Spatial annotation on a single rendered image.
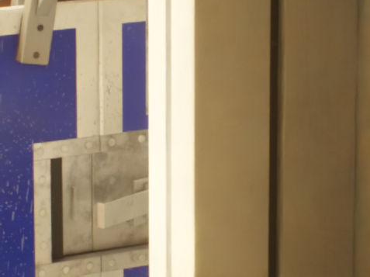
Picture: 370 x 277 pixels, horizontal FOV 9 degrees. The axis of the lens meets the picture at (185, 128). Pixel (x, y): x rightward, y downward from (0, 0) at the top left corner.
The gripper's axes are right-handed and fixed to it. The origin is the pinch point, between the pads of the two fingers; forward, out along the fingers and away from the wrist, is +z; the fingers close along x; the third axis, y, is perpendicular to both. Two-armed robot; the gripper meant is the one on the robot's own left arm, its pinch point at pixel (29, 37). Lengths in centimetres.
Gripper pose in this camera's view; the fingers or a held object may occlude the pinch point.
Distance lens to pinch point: 198.3
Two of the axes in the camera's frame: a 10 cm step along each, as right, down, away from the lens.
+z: -1.5, 9.8, 1.5
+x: 4.8, 2.0, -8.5
